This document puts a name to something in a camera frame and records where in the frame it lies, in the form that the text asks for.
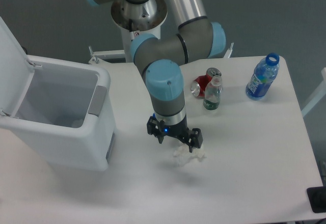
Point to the crushed red soda can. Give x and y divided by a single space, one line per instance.
199 84

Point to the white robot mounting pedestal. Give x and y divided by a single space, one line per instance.
123 55

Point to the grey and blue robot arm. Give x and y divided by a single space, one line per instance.
158 60

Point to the blue plastic drink bottle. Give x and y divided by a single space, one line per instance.
263 76

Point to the black device at table edge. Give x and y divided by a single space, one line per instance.
316 196

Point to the white trash bin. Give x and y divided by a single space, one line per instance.
66 115

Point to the white paper ball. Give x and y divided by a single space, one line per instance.
183 156

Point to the white trash bin lid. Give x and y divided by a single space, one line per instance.
17 72

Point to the white frame at right edge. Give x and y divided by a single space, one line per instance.
315 96

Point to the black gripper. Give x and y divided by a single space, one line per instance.
191 137

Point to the small clear green-label bottle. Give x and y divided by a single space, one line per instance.
212 95

